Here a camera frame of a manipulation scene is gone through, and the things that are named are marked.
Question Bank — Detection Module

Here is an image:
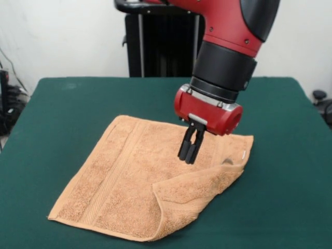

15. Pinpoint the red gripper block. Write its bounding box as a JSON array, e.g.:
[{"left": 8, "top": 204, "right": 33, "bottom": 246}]
[{"left": 173, "top": 84, "right": 244, "bottom": 164}]

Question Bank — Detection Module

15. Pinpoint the tan terry towel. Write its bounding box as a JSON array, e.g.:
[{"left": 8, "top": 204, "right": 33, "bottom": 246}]
[{"left": 46, "top": 115, "right": 254, "bottom": 242}]

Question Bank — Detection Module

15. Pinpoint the dark green table cloth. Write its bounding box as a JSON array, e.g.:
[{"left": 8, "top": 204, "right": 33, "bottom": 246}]
[{"left": 0, "top": 76, "right": 332, "bottom": 249}]

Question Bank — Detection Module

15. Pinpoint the black chair base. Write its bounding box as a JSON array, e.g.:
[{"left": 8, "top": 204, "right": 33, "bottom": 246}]
[{"left": 312, "top": 89, "right": 332, "bottom": 130}]

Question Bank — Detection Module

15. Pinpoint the black box device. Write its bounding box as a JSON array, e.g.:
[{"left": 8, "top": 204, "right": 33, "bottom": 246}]
[{"left": 0, "top": 69, "right": 11, "bottom": 115}]

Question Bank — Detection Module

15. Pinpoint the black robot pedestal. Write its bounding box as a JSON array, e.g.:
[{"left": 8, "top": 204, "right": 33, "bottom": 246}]
[{"left": 113, "top": 0, "right": 207, "bottom": 78}]

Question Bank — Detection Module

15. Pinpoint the black cable bundle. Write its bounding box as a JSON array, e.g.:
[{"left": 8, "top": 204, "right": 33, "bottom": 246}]
[{"left": 0, "top": 85, "right": 29, "bottom": 135}]

